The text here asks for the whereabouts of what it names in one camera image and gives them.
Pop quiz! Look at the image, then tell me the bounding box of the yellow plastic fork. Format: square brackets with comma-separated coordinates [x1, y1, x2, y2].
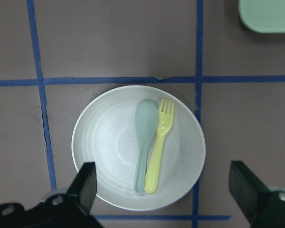
[144, 98, 175, 194]

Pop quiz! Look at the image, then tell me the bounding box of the pale teal plastic spoon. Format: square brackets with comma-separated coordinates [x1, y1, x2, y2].
[134, 100, 159, 194]

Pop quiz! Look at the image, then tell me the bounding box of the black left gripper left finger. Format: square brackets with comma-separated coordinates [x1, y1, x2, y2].
[66, 162, 97, 214]

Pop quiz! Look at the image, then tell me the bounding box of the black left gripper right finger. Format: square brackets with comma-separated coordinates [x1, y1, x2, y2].
[228, 161, 271, 222]

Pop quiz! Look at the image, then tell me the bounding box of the mint green plastic tray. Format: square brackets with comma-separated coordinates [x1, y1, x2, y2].
[238, 0, 285, 34]

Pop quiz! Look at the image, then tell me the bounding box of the white round plate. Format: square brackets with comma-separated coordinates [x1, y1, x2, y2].
[72, 85, 206, 211]

